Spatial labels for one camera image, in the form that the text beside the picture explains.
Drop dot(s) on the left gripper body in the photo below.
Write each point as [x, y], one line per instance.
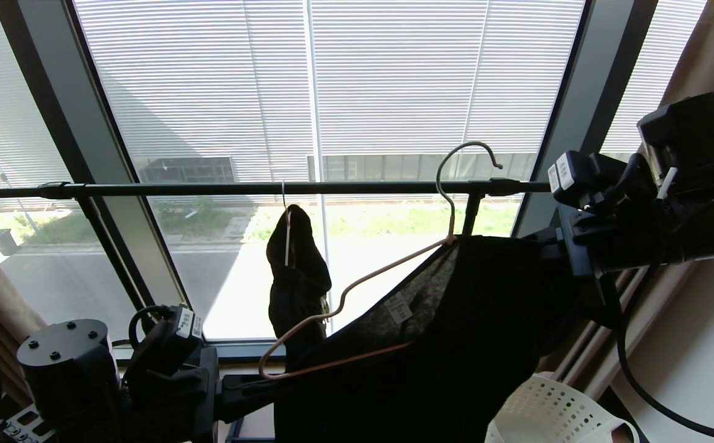
[184, 400]

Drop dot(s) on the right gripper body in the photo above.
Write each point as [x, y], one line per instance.
[615, 243]

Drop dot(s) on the black garment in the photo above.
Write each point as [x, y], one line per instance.
[298, 283]
[468, 369]

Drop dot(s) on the pink clothes hanger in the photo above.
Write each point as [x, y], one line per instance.
[287, 234]
[388, 264]

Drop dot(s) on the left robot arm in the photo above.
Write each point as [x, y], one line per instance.
[61, 363]

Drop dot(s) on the white laundry basket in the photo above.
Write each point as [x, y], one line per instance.
[548, 412]

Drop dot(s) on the black clothes rack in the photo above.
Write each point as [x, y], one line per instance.
[209, 188]

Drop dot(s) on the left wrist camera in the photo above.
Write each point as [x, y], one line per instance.
[166, 344]

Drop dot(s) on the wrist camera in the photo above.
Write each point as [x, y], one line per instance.
[166, 344]
[585, 175]

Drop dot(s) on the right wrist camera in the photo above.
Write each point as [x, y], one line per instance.
[585, 175]

